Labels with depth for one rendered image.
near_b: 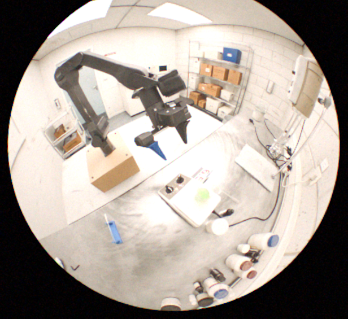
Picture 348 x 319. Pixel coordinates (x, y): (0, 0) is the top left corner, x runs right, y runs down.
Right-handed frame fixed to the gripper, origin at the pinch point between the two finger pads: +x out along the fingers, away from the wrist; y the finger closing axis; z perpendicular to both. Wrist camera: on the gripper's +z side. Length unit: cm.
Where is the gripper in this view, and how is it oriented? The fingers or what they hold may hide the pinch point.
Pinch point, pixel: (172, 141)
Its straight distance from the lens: 31.6
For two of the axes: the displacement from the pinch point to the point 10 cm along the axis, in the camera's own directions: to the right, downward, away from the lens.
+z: 5.7, 0.3, -8.2
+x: 4.2, 8.5, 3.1
